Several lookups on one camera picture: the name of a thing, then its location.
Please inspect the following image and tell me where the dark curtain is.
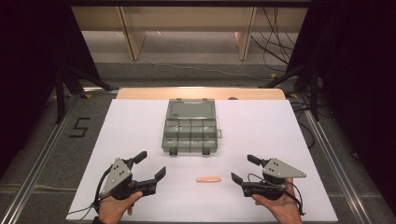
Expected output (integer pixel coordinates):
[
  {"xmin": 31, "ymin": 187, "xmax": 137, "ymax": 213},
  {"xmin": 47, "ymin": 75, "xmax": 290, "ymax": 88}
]
[
  {"xmin": 285, "ymin": 0, "xmax": 396, "ymax": 203},
  {"xmin": 0, "ymin": 0, "xmax": 101, "ymax": 178}
]

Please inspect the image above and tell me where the bundle of black cables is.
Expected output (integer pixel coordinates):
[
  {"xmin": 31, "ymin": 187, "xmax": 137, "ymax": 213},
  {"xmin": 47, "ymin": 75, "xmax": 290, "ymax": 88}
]
[{"xmin": 250, "ymin": 7, "xmax": 297, "ymax": 73}]

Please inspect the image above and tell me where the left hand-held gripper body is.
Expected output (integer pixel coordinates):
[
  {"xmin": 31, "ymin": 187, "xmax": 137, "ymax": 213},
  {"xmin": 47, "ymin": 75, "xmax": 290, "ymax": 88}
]
[{"xmin": 98, "ymin": 157, "xmax": 157, "ymax": 201}]

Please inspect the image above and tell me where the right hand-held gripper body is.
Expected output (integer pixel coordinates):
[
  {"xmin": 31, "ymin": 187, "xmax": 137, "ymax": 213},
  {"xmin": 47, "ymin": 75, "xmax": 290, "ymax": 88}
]
[{"xmin": 242, "ymin": 158, "xmax": 306, "ymax": 201}]

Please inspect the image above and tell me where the thin white floor cable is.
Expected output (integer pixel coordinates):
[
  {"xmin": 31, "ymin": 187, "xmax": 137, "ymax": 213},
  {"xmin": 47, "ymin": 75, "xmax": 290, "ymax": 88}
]
[{"xmin": 116, "ymin": 31, "xmax": 273, "ymax": 82}]

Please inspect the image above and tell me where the black metal stand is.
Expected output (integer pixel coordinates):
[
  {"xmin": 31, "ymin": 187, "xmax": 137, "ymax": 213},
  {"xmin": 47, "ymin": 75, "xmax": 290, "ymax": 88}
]
[
  {"xmin": 258, "ymin": 63, "xmax": 321, "ymax": 122},
  {"xmin": 54, "ymin": 63, "xmax": 120, "ymax": 125}
]

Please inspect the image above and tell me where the small peach adhesive bandage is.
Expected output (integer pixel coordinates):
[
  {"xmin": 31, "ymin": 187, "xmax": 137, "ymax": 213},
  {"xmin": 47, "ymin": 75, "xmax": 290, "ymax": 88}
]
[{"xmin": 195, "ymin": 175, "xmax": 222, "ymax": 183}]

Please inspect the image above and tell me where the aluminium floor rail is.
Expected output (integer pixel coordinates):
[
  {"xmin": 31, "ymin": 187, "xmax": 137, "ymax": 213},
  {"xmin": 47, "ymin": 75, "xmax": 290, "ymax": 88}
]
[
  {"xmin": 0, "ymin": 92, "xmax": 82, "ymax": 224},
  {"xmin": 303, "ymin": 108, "xmax": 374, "ymax": 224}
]

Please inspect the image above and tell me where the light wooden table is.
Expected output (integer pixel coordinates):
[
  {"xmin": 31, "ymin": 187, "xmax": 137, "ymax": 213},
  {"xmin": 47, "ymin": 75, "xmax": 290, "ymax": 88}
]
[{"xmin": 115, "ymin": 87, "xmax": 287, "ymax": 101}]

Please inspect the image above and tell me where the white table mat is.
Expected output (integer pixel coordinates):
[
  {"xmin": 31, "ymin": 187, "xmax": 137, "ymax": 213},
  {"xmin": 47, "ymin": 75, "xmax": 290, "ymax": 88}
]
[{"xmin": 65, "ymin": 99, "xmax": 339, "ymax": 222}]

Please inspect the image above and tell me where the black floor cable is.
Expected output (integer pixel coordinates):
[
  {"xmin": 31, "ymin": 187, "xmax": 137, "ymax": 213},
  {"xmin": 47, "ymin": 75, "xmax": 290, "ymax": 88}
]
[{"xmin": 290, "ymin": 98, "xmax": 316, "ymax": 149}]

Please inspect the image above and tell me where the left hand-held gripper black cable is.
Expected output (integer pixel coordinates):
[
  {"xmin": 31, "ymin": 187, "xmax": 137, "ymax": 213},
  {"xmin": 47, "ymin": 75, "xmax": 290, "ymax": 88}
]
[{"xmin": 65, "ymin": 166, "xmax": 114, "ymax": 217}]

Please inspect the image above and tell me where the beige wooden bench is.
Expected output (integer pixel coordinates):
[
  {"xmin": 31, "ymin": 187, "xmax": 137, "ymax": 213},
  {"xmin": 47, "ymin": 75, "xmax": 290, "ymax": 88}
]
[{"xmin": 70, "ymin": 6, "xmax": 309, "ymax": 62}]

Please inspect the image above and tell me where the hand-held gripper black cable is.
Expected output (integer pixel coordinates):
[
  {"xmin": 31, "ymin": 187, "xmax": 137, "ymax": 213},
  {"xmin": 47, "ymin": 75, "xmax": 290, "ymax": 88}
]
[
  {"xmin": 247, "ymin": 173, "xmax": 306, "ymax": 217},
  {"xmin": 65, "ymin": 166, "xmax": 114, "ymax": 217}
]

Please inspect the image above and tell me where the person's left hand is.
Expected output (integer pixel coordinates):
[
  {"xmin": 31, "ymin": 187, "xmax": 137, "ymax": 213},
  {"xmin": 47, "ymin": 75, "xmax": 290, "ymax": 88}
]
[{"xmin": 97, "ymin": 190, "xmax": 144, "ymax": 224}]

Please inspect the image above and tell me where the person's right hand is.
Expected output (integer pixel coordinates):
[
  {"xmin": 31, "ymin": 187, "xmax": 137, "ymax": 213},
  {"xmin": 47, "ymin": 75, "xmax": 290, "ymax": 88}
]
[{"xmin": 251, "ymin": 178, "xmax": 303, "ymax": 224}]

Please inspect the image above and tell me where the right hand-held gripper black cable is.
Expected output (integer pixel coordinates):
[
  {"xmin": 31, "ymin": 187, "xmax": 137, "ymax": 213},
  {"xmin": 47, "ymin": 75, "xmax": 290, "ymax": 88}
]
[{"xmin": 247, "ymin": 173, "xmax": 306, "ymax": 217}]

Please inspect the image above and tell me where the clear grey plastic compartment box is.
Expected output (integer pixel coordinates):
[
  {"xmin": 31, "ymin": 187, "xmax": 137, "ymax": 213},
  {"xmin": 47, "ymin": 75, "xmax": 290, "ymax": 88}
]
[{"xmin": 161, "ymin": 98, "xmax": 222, "ymax": 156}]

